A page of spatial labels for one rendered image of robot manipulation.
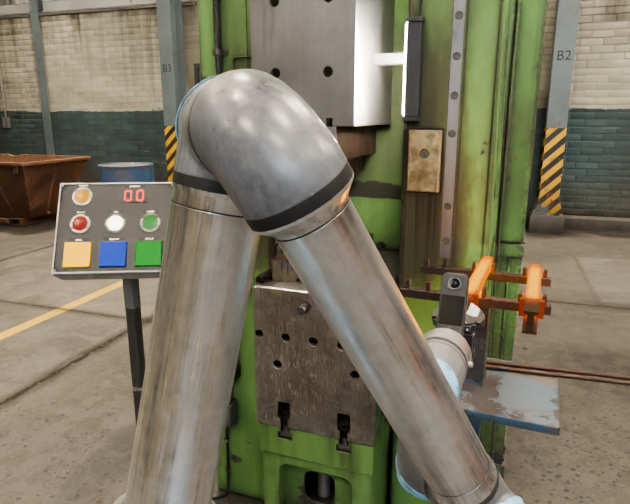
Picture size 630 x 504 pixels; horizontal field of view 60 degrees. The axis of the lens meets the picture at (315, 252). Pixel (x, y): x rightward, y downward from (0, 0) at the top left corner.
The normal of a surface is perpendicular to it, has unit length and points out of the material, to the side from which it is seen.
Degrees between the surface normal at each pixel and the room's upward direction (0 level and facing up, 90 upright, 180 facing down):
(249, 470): 90
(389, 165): 90
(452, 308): 59
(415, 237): 90
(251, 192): 98
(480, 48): 90
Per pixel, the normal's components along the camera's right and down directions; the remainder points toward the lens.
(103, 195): 0.06, -0.28
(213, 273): 0.26, 0.22
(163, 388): -0.38, 0.08
